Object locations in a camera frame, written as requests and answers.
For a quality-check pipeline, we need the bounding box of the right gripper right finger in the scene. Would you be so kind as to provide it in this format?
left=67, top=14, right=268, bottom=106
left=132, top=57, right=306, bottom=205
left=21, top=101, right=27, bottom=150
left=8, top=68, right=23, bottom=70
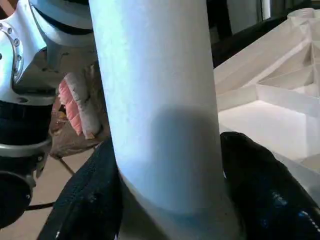
left=220, top=130, right=320, bottom=240

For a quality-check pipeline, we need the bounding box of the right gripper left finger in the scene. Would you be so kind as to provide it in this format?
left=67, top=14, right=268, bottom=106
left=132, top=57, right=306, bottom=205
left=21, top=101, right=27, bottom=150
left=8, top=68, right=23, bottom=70
left=37, top=137, right=124, bottom=240

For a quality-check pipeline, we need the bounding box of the white plastic table leg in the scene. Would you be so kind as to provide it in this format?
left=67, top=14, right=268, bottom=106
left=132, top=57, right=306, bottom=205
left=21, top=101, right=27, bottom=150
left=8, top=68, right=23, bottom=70
left=89, top=0, right=242, bottom=240

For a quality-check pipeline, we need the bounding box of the white plastic table top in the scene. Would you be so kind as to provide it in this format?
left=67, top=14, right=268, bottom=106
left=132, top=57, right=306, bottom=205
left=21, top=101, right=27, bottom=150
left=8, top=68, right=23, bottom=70
left=212, top=7, right=320, bottom=201

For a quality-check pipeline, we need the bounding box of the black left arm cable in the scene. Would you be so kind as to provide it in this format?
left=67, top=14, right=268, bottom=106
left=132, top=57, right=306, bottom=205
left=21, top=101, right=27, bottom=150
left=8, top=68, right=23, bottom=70
left=24, top=200, right=57, bottom=212

